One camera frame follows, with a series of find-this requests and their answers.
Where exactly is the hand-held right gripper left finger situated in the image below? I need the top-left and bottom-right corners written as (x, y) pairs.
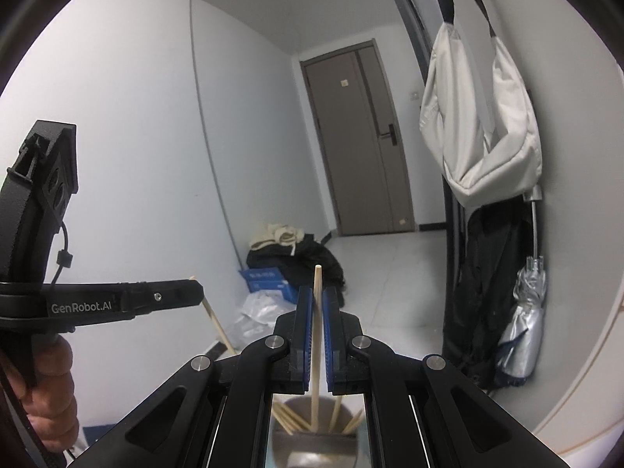
top-left (73, 287), bottom-right (315, 468)

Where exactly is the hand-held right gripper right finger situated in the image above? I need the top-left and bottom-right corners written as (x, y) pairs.
top-left (322, 287), bottom-right (539, 468)

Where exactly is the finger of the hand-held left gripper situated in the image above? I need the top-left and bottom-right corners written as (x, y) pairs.
top-left (119, 279), bottom-right (206, 321)

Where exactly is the person's left hand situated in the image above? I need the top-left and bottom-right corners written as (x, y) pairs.
top-left (0, 334), bottom-right (81, 454)

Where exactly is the white plastic bag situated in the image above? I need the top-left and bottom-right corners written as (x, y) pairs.
top-left (235, 292), bottom-right (298, 342)

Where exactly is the blue cardboard box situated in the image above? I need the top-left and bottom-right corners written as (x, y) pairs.
top-left (238, 267), bottom-right (299, 305)

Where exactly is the black bag on floor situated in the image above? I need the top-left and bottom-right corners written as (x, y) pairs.
top-left (246, 234), bottom-right (347, 303)

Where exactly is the beige cloth bag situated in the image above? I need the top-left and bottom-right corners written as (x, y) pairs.
top-left (248, 222), bottom-right (305, 257)

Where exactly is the hanging black jacket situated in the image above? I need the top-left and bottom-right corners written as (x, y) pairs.
top-left (441, 195), bottom-right (530, 391)

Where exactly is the brown door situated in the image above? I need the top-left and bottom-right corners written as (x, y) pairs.
top-left (300, 39), bottom-right (416, 237)

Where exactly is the silver folded umbrella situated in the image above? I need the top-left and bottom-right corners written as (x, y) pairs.
top-left (496, 185), bottom-right (548, 386)

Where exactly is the white hanging bag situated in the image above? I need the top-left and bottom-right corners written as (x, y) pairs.
top-left (419, 0), bottom-right (543, 208)

